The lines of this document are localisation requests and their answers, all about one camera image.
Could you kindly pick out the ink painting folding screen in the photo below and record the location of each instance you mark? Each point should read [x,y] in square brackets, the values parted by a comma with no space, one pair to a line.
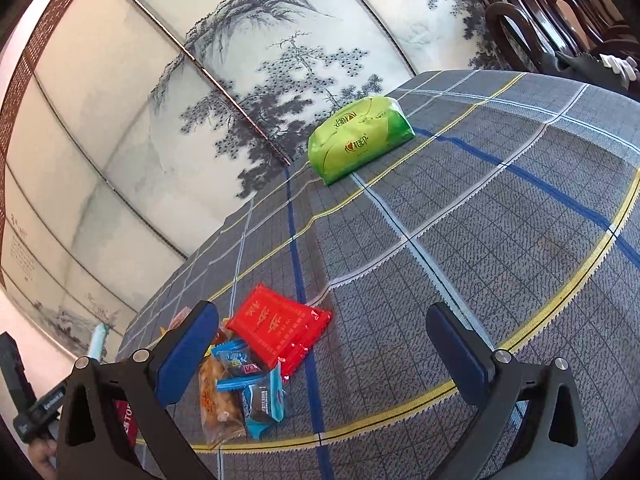
[150,110]

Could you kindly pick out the blue candy packet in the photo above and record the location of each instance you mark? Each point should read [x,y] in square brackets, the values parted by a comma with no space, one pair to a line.
[262,402]
[235,357]

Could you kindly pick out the dark wooden chair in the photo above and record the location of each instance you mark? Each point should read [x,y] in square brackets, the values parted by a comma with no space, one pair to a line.
[595,5]
[525,15]

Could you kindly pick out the yellow candy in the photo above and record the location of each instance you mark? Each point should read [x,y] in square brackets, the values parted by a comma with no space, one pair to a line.
[175,319]

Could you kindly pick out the black bag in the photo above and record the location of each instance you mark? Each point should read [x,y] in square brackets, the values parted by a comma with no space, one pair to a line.
[575,67]

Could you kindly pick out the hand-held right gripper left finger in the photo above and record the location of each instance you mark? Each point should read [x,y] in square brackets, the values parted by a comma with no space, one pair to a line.
[186,357]

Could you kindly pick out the red toffee tin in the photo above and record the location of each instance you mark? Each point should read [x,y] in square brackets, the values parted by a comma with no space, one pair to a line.
[127,422]

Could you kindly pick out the white glove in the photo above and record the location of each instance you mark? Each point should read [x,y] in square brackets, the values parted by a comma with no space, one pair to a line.
[617,67]

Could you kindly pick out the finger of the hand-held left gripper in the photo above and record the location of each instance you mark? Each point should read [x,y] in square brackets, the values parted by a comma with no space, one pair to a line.
[97,342]

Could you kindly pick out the red snack packet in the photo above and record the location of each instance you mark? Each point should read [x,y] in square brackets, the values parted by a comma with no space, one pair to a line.
[272,322]

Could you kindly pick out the grey plaid tablecloth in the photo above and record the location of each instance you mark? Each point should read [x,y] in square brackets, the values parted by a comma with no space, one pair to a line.
[450,235]

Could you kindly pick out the green tissue pack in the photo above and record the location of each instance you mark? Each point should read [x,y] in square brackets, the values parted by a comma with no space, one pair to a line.
[355,140]

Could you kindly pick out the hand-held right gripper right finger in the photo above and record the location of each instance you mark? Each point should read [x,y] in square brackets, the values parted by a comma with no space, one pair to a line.
[454,356]

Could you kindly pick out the clear bag of brown snacks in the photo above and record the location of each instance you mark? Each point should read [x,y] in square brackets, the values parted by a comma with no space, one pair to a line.
[217,405]

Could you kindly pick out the person's left hand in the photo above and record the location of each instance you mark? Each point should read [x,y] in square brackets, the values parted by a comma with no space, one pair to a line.
[44,457]

